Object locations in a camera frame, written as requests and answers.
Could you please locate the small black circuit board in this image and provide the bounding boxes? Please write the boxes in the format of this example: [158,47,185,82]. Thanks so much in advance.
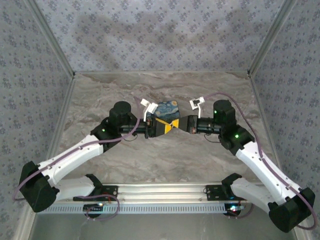
[83,203,105,214]
[224,203,246,216]

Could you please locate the starry night print tin box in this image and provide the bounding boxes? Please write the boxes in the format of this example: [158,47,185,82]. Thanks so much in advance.
[147,99,181,121]

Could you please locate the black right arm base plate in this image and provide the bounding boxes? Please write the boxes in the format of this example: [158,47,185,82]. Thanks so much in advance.
[205,184,236,201]

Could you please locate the white slotted cable duct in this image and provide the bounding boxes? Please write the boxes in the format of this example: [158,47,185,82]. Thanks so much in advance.
[39,203,241,215]

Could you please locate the grey metal panel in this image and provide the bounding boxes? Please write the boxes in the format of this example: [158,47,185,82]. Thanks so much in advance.
[28,212,300,240]

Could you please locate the aluminium frame bar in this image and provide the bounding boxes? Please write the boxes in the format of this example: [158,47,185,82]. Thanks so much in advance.
[17,212,41,240]
[292,226,310,240]

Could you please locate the aluminium table edge rail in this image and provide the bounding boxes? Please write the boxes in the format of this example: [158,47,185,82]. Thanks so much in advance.
[46,74,77,163]
[249,74,283,173]

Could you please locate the aluminium frame post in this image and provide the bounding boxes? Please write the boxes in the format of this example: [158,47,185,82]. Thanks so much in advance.
[246,0,299,77]
[26,0,77,77]

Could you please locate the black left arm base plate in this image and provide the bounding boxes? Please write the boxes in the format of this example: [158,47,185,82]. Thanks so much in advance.
[72,184,119,202]

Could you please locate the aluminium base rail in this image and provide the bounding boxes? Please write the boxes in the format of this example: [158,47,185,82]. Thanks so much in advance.
[56,183,241,201]

